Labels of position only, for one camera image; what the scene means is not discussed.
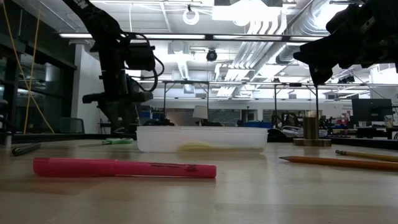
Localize black pen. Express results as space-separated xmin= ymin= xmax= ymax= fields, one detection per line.
xmin=11 ymin=142 xmax=42 ymax=157

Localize black ceiling spotlight cluster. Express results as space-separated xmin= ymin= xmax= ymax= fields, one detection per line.
xmin=338 ymin=74 xmax=356 ymax=84

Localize white lamp shade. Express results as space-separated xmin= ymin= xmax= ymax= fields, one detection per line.
xmin=192 ymin=105 xmax=209 ymax=120

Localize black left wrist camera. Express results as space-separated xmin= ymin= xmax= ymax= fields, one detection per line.
xmin=124 ymin=42 xmax=157 ymax=72

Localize grey mesh chair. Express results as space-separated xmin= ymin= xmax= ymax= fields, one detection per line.
xmin=58 ymin=116 xmax=86 ymax=135

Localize pink highlighter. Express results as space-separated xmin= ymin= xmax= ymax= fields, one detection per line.
xmin=32 ymin=157 xmax=218 ymax=179

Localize metal cylinder weight on base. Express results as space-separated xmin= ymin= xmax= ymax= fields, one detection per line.
xmin=292 ymin=114 xmax=333 ymax=147

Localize clear box with orange lid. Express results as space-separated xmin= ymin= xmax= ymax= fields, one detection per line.
xmin=136 ymin=125 xmax=269 ymax=154

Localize wood-coloured pencil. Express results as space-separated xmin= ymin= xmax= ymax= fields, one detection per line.
xmin=335 ymin=149 xmax=398 ymax=163

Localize green-handled scissors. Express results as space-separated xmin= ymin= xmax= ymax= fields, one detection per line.
xmin=78 ymin=137 xmax=135 ymax=148

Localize orange pencil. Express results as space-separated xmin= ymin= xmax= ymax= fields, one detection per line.
xmin=278 ymin=155 xmax=398 ymax=172

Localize white cylindrical post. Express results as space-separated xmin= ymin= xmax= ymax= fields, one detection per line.
xmin=2 ymin=130 xmax=14 ymax=149

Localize person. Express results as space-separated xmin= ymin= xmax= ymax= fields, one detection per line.
xmin=285 ymin=113 xmax=299 ymax=128

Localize yellow extension cord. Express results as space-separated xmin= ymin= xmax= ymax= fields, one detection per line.
xmin=1 ymin=0 xmax=56 ymax=135

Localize blue storage bin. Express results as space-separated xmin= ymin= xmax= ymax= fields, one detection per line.
xmin=244 ymin=121 xmax=272 ymax=129

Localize yellow pen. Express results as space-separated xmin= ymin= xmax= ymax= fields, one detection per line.
xmin=178 ymin=142 xmax=265 ymax=153

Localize black background desk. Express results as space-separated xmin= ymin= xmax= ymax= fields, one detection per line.
xmin=356 ymin=125 xmax=398 ymax=140

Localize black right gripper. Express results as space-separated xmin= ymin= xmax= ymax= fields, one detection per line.
xmin=293 ymin=0 xmax=398 ymax=88

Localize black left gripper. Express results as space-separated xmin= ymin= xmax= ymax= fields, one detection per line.
xmin=81 ymin=72 xmax=155 ymax=133

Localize black computer monitor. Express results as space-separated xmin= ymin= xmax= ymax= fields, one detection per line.
xmin=351 ymin=98 xmax=394 ymax=123

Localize white ring lamp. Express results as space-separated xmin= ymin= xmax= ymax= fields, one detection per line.
xmin=182 ymin=7 xmax=200 ymax=26

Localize black distant workstation frame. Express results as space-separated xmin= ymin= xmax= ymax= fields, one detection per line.
xmin=136 ymin=79 xmax=321 ymax=127

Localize black overhead light bar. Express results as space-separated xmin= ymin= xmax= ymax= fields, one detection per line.
xmin=58 ymin=32 xmax=324 ymax=44

